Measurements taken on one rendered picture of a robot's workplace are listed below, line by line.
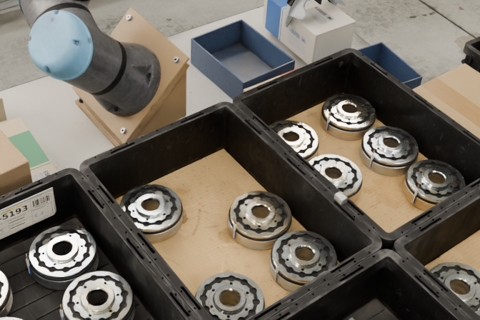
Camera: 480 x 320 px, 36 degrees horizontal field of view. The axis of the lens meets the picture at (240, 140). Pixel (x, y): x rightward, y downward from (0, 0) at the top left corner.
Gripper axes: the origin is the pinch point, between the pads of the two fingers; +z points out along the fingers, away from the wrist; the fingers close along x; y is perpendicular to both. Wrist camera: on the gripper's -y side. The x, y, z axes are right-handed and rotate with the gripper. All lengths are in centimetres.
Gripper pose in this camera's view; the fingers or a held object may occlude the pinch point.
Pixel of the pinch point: (308, 17)
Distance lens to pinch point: 183.3
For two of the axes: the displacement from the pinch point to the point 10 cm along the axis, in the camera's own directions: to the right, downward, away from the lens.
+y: 5.6, 5.9, -5.9
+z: -0.6, 7.3, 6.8
